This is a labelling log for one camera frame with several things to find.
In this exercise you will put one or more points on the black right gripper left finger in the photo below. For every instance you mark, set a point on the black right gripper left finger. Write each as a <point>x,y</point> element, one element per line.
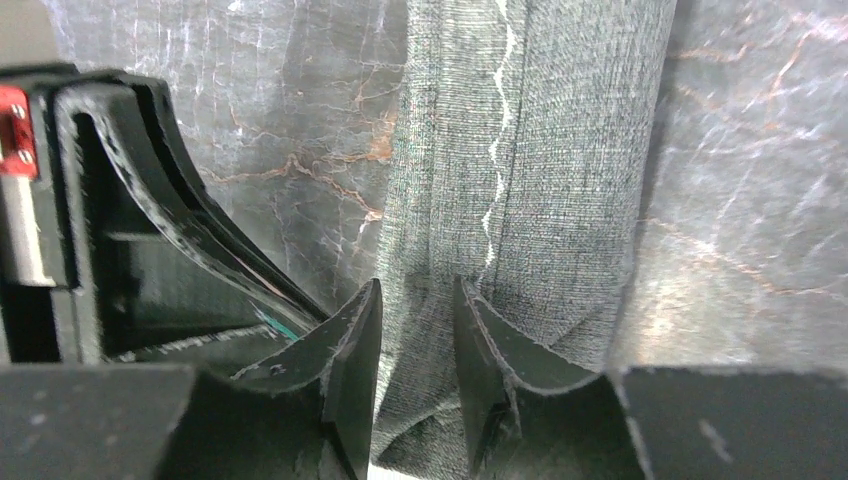
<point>305,412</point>

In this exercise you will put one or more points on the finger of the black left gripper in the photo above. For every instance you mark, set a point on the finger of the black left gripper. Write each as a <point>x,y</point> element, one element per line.
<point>135,123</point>
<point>141,299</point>

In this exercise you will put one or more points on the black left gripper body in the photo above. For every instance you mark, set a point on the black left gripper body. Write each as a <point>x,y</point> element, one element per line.
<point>38,275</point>

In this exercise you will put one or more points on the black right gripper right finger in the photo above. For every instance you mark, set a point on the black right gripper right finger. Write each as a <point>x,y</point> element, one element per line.
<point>527,412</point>

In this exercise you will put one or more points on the grey cloth napkin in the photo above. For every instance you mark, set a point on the grey cloth napkin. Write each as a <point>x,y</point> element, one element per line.
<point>518,160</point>

